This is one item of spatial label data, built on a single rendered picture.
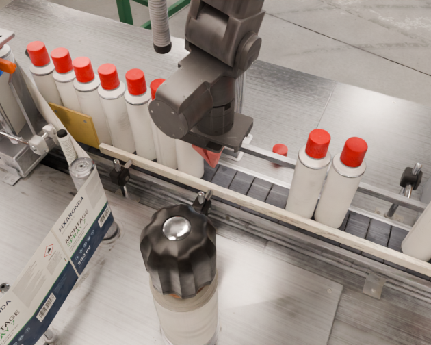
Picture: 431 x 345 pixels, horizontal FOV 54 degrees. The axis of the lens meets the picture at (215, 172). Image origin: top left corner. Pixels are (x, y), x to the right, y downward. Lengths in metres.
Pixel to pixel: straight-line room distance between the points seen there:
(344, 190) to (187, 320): 0.32
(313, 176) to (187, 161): 0.24
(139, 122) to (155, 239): 0.40
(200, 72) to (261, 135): 0.50
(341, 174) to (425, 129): 0.48
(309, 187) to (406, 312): 0.28
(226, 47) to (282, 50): 2.22
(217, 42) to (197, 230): 0.21
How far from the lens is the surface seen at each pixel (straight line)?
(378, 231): 0.83
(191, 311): 0.52
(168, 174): 0.81
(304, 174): 0.68
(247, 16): 0.49
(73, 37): 1.35
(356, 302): 0.80
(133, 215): 0.80
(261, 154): 0.78
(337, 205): 0.73
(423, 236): 0.75
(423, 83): 2.69
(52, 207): 0.86
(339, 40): 2.87
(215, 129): 0.59
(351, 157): 0.65
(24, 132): 0.92
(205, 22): 0.50
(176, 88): 0.49
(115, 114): 0.81
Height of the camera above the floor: 1.54
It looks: 51 degrees down
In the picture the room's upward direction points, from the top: straight up
